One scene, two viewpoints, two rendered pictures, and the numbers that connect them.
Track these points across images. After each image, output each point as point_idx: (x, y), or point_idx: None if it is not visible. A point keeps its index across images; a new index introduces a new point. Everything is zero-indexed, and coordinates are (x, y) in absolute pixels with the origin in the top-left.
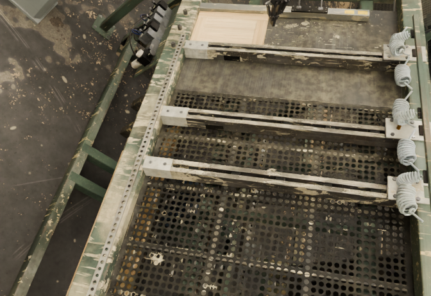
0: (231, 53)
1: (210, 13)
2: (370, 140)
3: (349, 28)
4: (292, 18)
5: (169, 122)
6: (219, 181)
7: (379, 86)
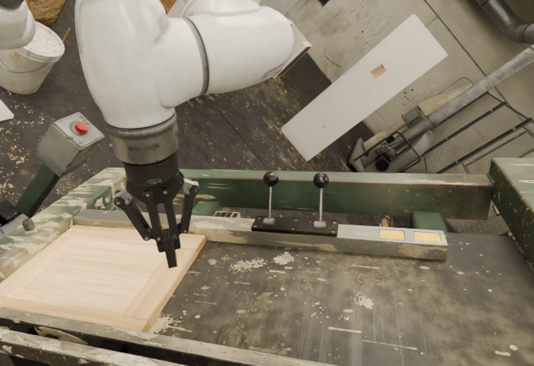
0: (24, 352)
1: (90, 229)
2: None
3: (399, 278)
4: (257, 247)
5: None
6: None
7: None
